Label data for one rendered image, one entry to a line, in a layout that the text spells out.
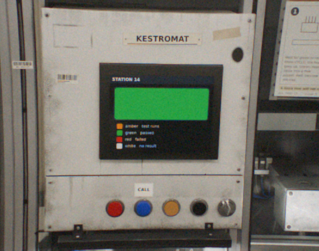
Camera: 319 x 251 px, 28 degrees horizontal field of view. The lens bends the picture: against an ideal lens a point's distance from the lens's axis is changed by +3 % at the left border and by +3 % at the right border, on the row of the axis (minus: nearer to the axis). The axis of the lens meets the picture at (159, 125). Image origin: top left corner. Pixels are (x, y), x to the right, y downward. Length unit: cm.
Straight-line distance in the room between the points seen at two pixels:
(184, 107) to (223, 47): 14
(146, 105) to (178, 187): 20
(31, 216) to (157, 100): 36
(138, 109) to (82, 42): 17
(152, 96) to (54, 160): 24
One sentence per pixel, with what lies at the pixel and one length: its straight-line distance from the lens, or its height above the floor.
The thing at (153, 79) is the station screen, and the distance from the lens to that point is 127.
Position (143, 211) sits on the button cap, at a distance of 136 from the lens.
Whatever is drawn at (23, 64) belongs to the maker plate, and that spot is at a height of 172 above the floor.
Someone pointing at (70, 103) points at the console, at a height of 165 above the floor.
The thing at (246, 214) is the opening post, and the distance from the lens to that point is 142.
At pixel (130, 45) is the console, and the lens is 128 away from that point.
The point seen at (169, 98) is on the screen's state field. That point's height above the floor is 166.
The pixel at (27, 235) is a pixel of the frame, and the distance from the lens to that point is 141.
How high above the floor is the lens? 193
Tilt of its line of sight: 15 degrees down
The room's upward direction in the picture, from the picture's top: 2 degrees clockwise
